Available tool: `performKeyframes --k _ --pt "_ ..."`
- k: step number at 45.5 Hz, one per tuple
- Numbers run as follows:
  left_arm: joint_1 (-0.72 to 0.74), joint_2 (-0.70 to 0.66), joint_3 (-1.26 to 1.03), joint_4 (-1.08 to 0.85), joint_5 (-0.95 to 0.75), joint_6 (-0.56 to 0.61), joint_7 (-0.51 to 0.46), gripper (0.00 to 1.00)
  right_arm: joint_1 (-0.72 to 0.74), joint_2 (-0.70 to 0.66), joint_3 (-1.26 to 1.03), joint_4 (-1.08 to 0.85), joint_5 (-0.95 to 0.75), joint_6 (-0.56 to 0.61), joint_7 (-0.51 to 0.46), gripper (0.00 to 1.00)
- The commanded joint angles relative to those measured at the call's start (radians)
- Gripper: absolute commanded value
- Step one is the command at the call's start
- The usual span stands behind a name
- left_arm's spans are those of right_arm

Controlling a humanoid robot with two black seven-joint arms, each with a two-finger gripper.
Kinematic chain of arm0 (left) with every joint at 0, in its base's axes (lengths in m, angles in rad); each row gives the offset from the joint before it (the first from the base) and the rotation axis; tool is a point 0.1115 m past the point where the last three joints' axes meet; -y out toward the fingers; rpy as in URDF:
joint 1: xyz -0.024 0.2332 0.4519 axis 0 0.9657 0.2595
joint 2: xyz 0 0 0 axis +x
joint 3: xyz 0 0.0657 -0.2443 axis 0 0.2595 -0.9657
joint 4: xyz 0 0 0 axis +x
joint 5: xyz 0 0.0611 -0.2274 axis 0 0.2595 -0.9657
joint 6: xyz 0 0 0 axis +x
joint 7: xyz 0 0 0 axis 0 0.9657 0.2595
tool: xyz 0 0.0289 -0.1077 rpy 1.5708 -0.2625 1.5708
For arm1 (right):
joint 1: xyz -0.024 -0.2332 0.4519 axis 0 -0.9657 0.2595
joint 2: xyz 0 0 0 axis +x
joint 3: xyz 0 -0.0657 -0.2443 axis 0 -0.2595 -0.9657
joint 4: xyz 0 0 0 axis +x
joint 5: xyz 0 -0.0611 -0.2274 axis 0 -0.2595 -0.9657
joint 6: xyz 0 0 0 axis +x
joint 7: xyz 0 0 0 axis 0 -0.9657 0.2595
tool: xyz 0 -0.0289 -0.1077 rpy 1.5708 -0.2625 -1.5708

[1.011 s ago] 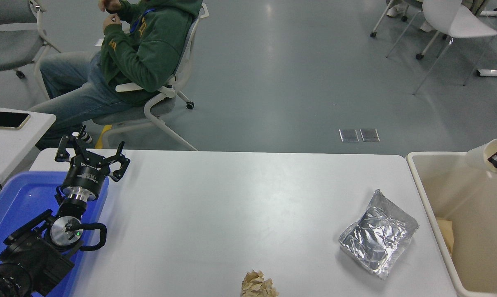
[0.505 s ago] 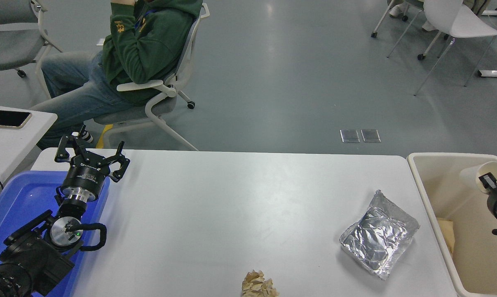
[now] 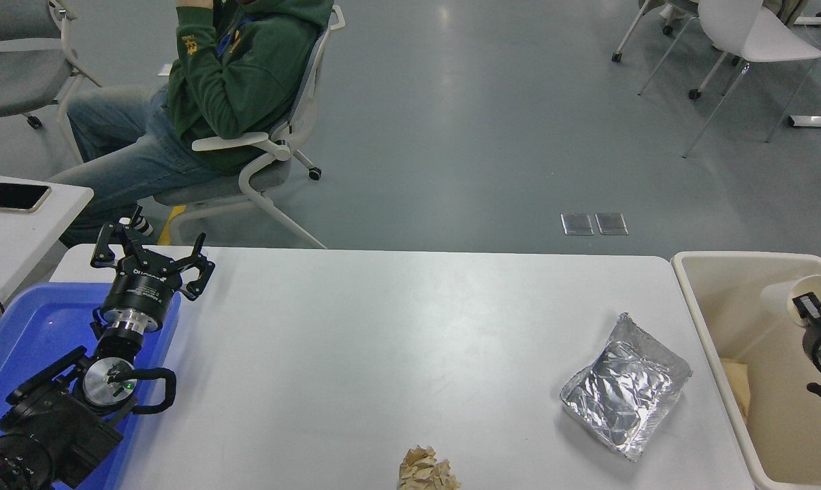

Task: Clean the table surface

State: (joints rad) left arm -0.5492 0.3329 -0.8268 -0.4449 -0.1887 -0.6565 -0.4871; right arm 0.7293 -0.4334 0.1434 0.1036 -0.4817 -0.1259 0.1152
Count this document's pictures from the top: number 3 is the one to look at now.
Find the grey castor chair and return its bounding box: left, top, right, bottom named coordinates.
left=0, top=0, right=105, bottom=165

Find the blue plastic tray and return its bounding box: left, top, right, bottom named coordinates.
left=0, top=282, right=182, bottom=490

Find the white paper cup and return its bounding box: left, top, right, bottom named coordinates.
left=760, top=274, right=821, bottom=329

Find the white shell chair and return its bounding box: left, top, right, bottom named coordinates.
left=639, top=0, right=821, bottom=159

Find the white side table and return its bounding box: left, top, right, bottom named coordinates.
left=0, top=171, right=95, bottom=324

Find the black smartphone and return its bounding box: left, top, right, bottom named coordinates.
left=0, top=182, right=52, bottom=214

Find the tan paper sheet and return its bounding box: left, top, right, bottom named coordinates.
left=720, top=357, right=752, bottom=419

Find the white-legged castor chair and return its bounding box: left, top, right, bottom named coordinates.
left=611, top=0, right=741, bottom=99

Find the person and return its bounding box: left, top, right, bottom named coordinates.
left=46, top=0, right=335, bottom=249

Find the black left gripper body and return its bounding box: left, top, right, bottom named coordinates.
left=99, top=262, right=182, bottom=321

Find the large pale plastic bin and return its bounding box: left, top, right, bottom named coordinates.
left=671, top=250, right=821, bottom=490

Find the foil tray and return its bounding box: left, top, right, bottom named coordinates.
left=559, top=312, right=693, bottom=463

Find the tan paper ball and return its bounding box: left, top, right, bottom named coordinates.
left=398, top=445, right=462, bottom=490

